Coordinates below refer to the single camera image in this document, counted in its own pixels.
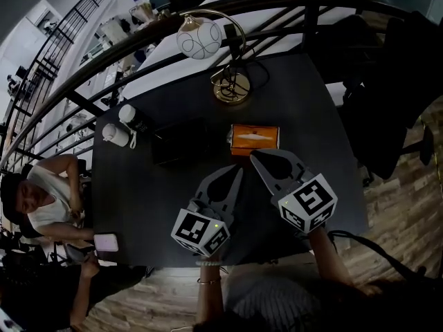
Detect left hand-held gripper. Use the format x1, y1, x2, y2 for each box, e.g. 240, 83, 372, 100
170, 166, 245, 258

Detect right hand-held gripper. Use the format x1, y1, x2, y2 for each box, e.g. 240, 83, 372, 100
248, 147, 338, 235

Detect orange tissue pack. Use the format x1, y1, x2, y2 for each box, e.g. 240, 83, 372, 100
226, 123, 281, 157

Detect person's right forearm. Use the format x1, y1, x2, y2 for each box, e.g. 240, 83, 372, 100
306, 225, 354, 291

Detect person's left forearm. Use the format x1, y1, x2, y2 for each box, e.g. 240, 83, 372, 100
195, 254, 226, 325

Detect black bottle with white lid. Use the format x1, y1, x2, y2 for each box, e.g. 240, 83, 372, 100
118, 103, 155, 135

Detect black office chair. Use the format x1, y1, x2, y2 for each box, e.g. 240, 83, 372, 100
310, 10, 436, 182

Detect pale pink phone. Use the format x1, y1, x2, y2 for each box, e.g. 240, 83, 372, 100
93, 232, 120, 253

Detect person's striped grey trousers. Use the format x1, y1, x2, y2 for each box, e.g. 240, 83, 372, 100
224, 277, 323, 332

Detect brass desk lamp globe shade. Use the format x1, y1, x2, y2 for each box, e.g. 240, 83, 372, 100
176, 9, 252, 107

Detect black metal railing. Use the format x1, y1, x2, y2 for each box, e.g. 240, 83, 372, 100
0, 0, 443, 169

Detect black lamp cord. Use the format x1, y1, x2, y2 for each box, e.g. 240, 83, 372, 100
220, 24, 271, 100

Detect white bottle with strap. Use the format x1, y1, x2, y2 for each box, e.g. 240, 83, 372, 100
101, 122, 138, 149

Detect black camera cable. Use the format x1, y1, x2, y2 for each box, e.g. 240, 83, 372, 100
326, 229, 427, 280

